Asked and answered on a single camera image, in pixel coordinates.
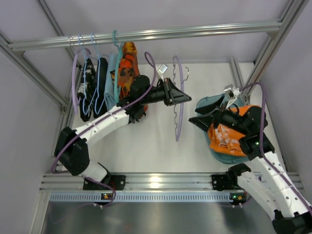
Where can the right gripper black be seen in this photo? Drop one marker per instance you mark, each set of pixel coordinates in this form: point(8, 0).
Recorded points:
point(215, 116)

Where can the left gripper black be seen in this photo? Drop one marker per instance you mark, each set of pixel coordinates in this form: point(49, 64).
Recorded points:
point(168, 91)

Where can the orange tie-dye trousers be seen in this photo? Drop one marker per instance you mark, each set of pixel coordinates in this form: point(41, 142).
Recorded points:
point(226, 139)

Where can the lilac plastic hanger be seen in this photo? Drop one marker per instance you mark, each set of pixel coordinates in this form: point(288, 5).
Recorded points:
point(75, 100)
point(178, 108)

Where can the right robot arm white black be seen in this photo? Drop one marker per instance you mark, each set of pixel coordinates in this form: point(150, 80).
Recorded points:
point(263, 177)

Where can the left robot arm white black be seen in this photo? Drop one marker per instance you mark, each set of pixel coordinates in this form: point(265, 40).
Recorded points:
point(72, 149)

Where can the camouflage orange trousers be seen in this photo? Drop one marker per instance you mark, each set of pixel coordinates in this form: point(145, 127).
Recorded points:
point(131, 83)

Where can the teal plastic hanger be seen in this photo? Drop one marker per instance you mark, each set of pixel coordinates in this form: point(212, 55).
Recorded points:
point(119, 46)

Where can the light blue trousers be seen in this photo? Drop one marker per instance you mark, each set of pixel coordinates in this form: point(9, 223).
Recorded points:
point(109, 85)

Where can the dark navy trousers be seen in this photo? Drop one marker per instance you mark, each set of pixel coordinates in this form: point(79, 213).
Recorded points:
point(99, 107)

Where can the black white patterned trousers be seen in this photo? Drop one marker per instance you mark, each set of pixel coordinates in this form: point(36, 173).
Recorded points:
point(90, 77)

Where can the empty lilac plastic hanger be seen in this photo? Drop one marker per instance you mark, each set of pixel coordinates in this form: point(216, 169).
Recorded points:
point(75, 100)

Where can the teal transparent plastic tub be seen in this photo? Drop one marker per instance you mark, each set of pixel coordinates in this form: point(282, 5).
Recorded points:
point(224, 158)

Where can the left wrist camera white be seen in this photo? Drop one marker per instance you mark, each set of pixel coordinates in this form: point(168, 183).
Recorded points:
point(161, 69)

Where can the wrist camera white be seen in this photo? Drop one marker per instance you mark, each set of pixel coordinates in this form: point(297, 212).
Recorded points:
point(232, 93)
point(161, 69)

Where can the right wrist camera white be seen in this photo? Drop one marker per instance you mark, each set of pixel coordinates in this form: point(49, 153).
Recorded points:
point(232, 93)

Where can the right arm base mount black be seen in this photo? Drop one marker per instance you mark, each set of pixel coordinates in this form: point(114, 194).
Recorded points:
point(221, 182)

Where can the light blue wire hanger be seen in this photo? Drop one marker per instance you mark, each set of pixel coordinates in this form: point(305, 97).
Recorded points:
point(96, 80)
point(84, 103)

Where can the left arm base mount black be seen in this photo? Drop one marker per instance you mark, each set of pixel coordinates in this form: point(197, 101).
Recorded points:
point(116, 182)

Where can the aluminium hanging rail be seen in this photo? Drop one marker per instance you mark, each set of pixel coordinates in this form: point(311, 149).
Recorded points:
point(263, 26)

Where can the right aluminium frame post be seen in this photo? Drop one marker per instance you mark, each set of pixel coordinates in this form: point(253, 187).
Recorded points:
point(288, 18)

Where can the aluminium frame post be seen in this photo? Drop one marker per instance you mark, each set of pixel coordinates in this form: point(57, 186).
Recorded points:
point(33, 73)
point(288, 18)

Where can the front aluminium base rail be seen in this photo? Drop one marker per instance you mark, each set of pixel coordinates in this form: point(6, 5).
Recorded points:
point(135, 182)

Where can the slotted grey cable duct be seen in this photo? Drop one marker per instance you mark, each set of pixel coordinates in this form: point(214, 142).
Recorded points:
point(141, 197)

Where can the left aluminium frame post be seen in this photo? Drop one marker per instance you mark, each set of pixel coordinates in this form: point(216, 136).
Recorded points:
point(33, 73)

